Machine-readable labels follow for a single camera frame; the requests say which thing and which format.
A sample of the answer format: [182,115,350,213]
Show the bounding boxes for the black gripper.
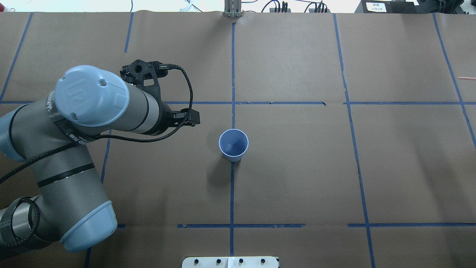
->
[150,101,200,135]

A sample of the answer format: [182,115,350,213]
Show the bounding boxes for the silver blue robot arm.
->
[1,60,200,260]

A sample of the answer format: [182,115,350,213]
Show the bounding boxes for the blue ribbed plastic cup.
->
[219,128,249,163]

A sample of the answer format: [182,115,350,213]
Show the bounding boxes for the black box with white label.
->
[355,0,417,14]

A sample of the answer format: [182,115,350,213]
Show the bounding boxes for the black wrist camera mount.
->
[119,60,171,100]

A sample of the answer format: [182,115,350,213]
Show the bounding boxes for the aluminium frame post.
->
[223,0,242,17]

